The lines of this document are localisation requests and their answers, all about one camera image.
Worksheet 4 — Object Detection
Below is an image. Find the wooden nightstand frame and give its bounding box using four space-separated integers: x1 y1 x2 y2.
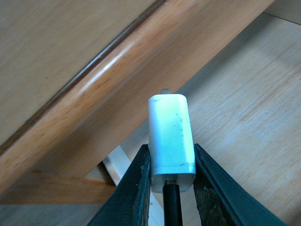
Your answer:
0 0 271 204

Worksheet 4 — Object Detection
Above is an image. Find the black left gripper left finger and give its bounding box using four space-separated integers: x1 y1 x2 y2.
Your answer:
88 144 151 226

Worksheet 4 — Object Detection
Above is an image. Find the white charger adapter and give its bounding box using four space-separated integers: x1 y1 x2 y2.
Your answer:
148 94 196 193

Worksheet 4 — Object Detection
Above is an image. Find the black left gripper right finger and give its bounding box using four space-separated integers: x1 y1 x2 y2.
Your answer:
193 144 285 226

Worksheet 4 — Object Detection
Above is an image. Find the black charger cable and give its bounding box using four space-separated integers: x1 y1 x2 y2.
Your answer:
162 180 183 226

